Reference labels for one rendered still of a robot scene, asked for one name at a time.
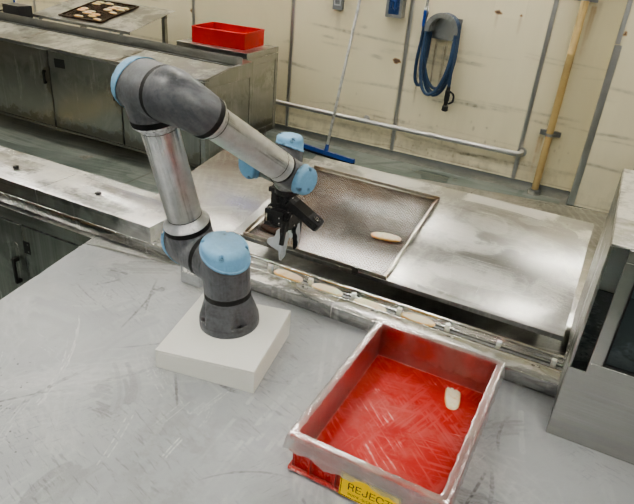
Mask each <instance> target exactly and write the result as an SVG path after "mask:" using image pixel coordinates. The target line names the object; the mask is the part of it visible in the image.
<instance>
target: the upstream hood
mask: <svg viewBox="0 0 634 504"><path fill-rule="evenodd" d="M0 191H1V192H4V193H7V194H10V195H13V196H15V197H18V198H21V199H24V200H27V201H30V202H33V203H36V204H39V205H41V206H44V207H47V208H50V209H53V210H56V211H59V212H62V213H65V214H68V215H70V216H73V217H76V218H79V219H82V220H85V221H88V222H91V223H94V224H96V225H99V226H102V227H105V228H108V229H111V230H114V231H117V232H120V233H123V234H125V235H128V236H131V237H134V238H137V239H140V240H143V241H146V242H149V243H152V242H154V241H155V240H157V239H159V238H161V233H162V232H163V223H164V221H165V220H166V218H167V217H166V214H165V211H164V207H163V204H162V201H159V200H155V199H152V198H149V197H146V196H143V195H139V194H136V193H133V192H130V191H126V190H123V189H120V188H117V187H114V186H110V185H107V184H104V183H101V182H97V181H94V180H91V179H88V178H85V177H81V176H78V175H75V174H72V173H69V172H65V171H62V170H59V169H56V168H53V167H49V166H46V165H43V164H40V163H37V162H33V161H30V160H27V159H24V158H20V157H17V156H14V155H11V154H8V153H4V152H1V151H0Z"/></svg>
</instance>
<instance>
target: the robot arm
mask: <svg viewBox="0 0 634 504"><path fill-rule="evenodd" d="M111 92H112V95H113V97H114V99H115V100H116V101H117V102H118V104H119V105H121V106H122V107H124V108H125V109H126V112H127V115H128V119H129V122H130V125H131V127H132V129H134V130H136V131H138V132H140V133H141V136H142V139H143V143H144V146H145V149H146V152H147V156H148V159H149V162H150V165H151V169H152V172H153V175H154V178H155V181H156V185H157V188H158V191H159V194H160V198H161V201H162V204H163V207H164V211H165V214H166V217H167V218H166V220H165V221H164V223H163V233H161V245H162V248H163V250H164V252H165V253H166V254H167V255H168V256H169V258H170V259H171V260H173V261H174V262H176V263H177V264H180V265H181V266H183V267H184V268H186V269H187V270H189V271H190V272H192V273H193V274H194V275H196V276H197V277H199V278H200V279H202V281H203V289H204V300H203V303H202V307H201V310H200V313H199V324H200V328H201V330H202V331H203V332H204V333H205V334H207V335H209V336H211V337H214V338H218V339H236V338H240V337H243V336H246V335H248V334H250V333H251V332H252V331H254V330H255V329H256V327H257V326H258V324H259V311H258V308H257V306H256V303H255V301H254V299H253V297H252V294H251V274H250V262H251V256H250V252H249V246H248V243H247V242H246V240H245V239H244V238H243V237H242V236H240V235H238V234H236V233H234V232H226V231H213V229H212V225H211V221H210V217H209V214H208V213H207V212H206V211H204V210H202V209H201V207H200V204H199V200H198V196H197V192H196V188H195V185H194V181H193V177H192V173H191V169H190V166H189V162H188V158H187V154H186V151H185V147H184V143H183V139H182V135H181V132H180V129H181V130H184V131H186V132H188V133H190V134H192V135H194V136H195V137H197V138H199V139H209V140H210V141H212V142H214V143H215V144H217V145H218V146H220V147H222V148H223V149H225V150H226V151H228V152H229V153H231V154H233V155H234V156H236V157H237V158H239V160H238V163H239V164H238V165H239V169H240V172H241V174H242V175H243V176H244V177H245V178H247V179H257V178H258V177H261V178H264V179H266V180H268V181H270V182H272V183H274V184H273V185H272V186H269V191H270V192H271V203H269V204H268V206H267V207H265V215H264V224H266V225H269V226H270V227H273V228H277V227H279V228H280V229H278V230H277V231H276V234H275V236H274V237H269V238H268V240H267V243H268V244H269V245H270V246H271V247H273V248H275V249H276V250H278V256H279V260H282V259H283V258H284V256H285V255H286V249H287V242H288V240H289V237H290V238H292V239H293V249H296V247H297V246H298V243H299V239H300V232H301V227H302V222H303V223H305V224H306V225H307V226H308V227H309V228H310V229H311V230H313V231H317V230H318V229H319V228H320V227H321V226H322V225H323V223H324V220H323V219H322V218H321V217H320V216H319V215H318V214H316V213H315V212H314V211H313V210H312V209H311V208H310V207H308V206H307V205H306V204H305V203H304V202H303V201H302V200H301V199H299V198H298V197H297V195H299V194H300V195H307V194H309V193H310V192H312V191H313V189H314V187H315V185H316V184H317V172H316V170H315V169H314V168H312V167H310V166H309V165H308V164H303V163H302V162H303V152H304V143H303V137H302V136H301V135H299V134H297V133H293V132H283V133H280V134H278V135H277V138H276V144H275V143H273V142H272V141H271V140H269V139H268V138H266V137H265V136H264V135H262V134H261V133H259V132H258V131H257V130H255V129H254V128H253V127H251V126H250V125H248V124H247V123H246V122H244V121H243V120H242V119H240V118H239V117H237V116H236V115H235V114H233V113H232V112H230V111H229V110H228V109H227V107H226V104H225V102H224V101H223V100H222V99H221V98H219V97H218V96H217V95H215V94H214V93H213V92H212V91H211V90H209V89H208V88H207V87H206V86H204V85H203V84H202V83H201V82H199V81H198V80H197V79H195V78H194V77H193V76H192V75H190V74H189V73H187V72H186V71H184V70H182V69H180V68H178V67H175V66H171V65H168V64H165V63H162V62H159V61H156V60H154V59H153V58H150V57H142V56H132V57H129V58H127V59H125V60H123V61H122V62H121V63H120V64H119V65H118V66H117V67H116V69H115V71H114V73H113V74H112V77H111ZM292 197H293V198H292ZM270 206H272V207H270ZM268 207H269V208H268ZM266 213H267V221H266Z"/></svg>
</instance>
